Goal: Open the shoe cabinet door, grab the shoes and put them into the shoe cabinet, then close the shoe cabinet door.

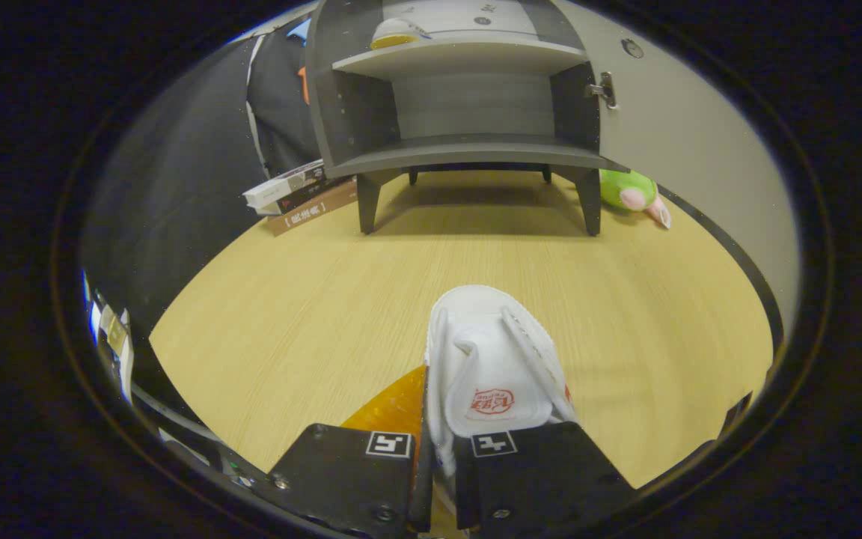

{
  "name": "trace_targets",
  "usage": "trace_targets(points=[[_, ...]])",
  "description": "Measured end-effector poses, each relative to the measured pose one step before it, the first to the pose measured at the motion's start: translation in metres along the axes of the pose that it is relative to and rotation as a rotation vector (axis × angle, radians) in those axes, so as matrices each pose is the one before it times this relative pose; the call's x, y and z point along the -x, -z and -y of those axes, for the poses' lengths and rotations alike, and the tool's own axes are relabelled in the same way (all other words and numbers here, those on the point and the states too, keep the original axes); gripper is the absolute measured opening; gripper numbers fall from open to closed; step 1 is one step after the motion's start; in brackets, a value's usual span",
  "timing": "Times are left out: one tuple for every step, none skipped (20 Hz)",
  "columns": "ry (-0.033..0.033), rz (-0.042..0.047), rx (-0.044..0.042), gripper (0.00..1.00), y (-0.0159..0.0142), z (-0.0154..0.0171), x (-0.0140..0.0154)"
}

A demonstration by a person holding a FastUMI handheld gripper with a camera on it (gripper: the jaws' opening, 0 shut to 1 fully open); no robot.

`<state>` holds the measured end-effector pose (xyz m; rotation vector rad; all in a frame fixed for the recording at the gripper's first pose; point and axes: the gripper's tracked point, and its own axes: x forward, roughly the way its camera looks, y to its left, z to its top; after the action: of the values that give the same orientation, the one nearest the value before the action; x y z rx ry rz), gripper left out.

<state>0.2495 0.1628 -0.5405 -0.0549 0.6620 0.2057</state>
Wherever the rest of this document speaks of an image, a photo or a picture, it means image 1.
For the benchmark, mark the green and pink plush toy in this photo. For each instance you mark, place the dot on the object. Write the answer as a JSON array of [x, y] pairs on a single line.
[[625, 191]]

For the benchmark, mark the silver door hinge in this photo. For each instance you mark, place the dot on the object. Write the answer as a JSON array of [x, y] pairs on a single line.
[[604, 90]]

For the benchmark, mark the dark book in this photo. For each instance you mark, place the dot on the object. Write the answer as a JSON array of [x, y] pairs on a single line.
[[311, 198]]

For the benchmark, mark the black backdrop cloth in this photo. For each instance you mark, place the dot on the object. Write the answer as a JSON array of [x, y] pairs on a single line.
[[176, 187]]

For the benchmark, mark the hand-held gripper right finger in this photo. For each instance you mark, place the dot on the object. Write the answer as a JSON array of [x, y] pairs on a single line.
[[543, 479]]

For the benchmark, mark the white shoe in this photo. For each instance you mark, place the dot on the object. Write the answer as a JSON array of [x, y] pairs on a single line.
[[491, 352], [397, 31]]

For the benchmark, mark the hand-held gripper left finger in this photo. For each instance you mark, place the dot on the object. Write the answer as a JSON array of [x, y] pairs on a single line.
[[341, 479]]

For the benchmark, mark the brown book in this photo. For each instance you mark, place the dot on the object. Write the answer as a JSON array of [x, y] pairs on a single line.
[[311, 215]]

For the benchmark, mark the grey shoe cabinet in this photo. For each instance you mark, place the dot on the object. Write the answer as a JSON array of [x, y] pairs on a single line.
[[468, 153]]

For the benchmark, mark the blue printed box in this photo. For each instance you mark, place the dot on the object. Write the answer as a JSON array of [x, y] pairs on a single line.
[[94, 318]]

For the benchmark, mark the cluttered white side shelf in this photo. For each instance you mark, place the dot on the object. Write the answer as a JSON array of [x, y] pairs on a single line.
[[126, 367]]

